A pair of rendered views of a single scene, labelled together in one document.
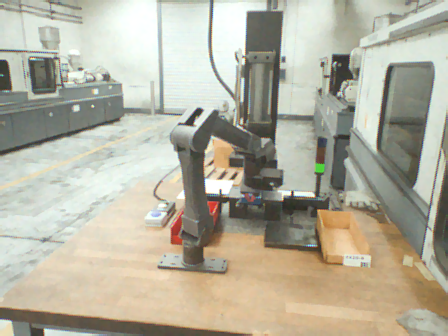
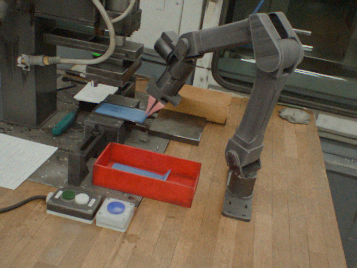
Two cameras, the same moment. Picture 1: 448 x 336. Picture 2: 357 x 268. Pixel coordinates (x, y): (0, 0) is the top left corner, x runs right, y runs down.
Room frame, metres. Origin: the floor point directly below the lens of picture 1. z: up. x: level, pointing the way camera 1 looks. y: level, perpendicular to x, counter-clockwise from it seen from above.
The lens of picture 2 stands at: (1.12, 0.96, 1.52)
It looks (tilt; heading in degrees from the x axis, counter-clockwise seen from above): 28 degrees down; 270
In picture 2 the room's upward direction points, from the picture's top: 9 degrees clockwise
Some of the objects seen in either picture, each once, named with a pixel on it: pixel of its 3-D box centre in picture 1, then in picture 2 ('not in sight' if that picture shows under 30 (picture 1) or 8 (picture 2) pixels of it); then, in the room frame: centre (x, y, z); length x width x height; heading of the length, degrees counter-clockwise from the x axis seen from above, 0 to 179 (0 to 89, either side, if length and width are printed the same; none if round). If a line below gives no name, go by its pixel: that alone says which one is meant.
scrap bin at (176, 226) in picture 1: (196, 221); (148, 173); (1.17, 0.09, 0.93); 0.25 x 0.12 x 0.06; 172
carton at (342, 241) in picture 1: (340, 236); (194, 102); (1.07, -0.39, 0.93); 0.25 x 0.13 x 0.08; 172
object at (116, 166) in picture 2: not in sight; (137, 173); (1.20, 0.09, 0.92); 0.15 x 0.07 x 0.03; 169
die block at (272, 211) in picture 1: (255, 205); (112, 123); (1.31, -0.13, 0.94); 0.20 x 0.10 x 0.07; 82
